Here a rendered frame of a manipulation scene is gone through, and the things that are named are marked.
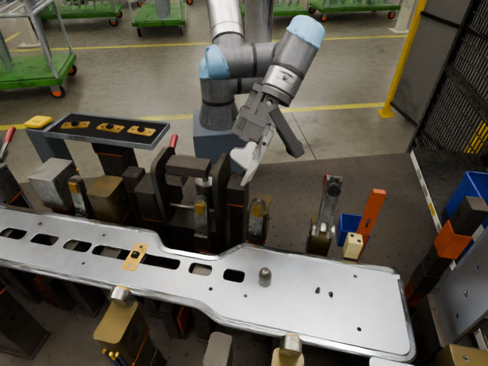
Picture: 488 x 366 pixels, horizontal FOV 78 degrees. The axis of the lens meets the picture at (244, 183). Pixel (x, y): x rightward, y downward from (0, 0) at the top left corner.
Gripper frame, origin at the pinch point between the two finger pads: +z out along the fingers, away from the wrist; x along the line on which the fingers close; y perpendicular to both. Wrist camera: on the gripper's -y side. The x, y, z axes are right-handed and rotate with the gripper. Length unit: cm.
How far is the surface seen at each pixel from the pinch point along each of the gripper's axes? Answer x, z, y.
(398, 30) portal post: -584, -349, -190
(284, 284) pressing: -2.8, 18.3, -19.7
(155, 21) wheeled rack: -547, -138, 248
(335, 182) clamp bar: -3.5, -8.9, -19.3
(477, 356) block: 16, 8, -51
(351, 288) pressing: -1.7, 11.9, -34.2
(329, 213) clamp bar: -7.0, -1.5, -22.7
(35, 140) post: -39, 22, 67
